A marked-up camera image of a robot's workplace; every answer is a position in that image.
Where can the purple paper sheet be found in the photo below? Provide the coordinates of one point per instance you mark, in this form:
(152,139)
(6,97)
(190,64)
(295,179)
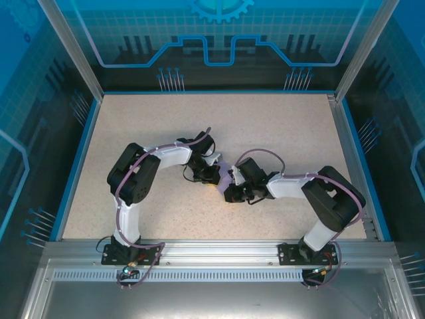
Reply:
(225,181)

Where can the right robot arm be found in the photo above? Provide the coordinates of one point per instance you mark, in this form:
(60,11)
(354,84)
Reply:
(332,196)

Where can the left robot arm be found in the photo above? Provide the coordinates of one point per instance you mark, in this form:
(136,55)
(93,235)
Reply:
(133,179)

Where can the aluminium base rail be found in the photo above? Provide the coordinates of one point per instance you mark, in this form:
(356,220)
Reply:
(219,252)

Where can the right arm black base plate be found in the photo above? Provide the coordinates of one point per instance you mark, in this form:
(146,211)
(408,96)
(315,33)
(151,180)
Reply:
(289,254)

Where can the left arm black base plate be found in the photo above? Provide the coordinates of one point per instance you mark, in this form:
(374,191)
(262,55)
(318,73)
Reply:
(149,254)

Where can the aluminium side rail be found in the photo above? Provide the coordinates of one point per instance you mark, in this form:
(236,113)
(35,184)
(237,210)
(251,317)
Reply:
(343,133)

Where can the aluminium frame post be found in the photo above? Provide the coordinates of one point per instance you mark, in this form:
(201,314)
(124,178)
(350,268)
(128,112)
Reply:
(362,50)
(76,56)

